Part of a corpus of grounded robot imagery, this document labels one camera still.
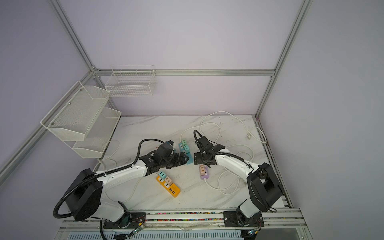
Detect blue rectangular power strip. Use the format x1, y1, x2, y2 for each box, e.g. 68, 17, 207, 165
179, 140, 194, 165

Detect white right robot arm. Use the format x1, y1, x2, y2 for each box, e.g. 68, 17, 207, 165
195, 136, 285, 227

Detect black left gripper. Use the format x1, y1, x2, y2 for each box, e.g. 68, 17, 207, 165
161, 151, 189, 170

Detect small white mesh shelf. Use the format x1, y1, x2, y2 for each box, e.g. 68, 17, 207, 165
72, 108, 121, 159

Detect large white mesh shelf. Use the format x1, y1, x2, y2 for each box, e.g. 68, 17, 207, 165
40, 82, 111, 142

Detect pink plug on orange strip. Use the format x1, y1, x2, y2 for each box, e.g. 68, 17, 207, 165
165, 177, 173, 185

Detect white wire basket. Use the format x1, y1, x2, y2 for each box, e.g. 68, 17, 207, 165
105, 65, 157, 97

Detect purple power strip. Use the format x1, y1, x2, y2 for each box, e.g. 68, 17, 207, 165
199, 165, 209, 180

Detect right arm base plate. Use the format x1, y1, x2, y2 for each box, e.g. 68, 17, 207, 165
223, 211, 265, 228

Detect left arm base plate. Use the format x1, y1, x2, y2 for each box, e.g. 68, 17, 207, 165
103, 212, 147, 229

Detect aluminium front rail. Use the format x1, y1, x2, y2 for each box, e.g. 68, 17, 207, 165
59, 209, 308, 232

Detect pink plug purple strip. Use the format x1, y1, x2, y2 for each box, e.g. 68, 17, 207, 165
199, 165, 208, 177

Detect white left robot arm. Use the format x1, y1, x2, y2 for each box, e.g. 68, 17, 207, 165
64, 142, 189, 222

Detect black corrugated cable hose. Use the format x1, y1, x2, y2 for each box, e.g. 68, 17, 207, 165
52, 138, 166, 220

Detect green plug on orange strip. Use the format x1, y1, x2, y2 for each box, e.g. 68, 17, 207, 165
159, 172, 167, 180

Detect orange power strip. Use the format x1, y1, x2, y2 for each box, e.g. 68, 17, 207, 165
157, 176, 181, 198

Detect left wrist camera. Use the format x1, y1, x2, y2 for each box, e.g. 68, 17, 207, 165
166, 140, 175, 147

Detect white cable of purple strip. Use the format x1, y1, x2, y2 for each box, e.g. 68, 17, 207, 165
205, 143, 256, 196

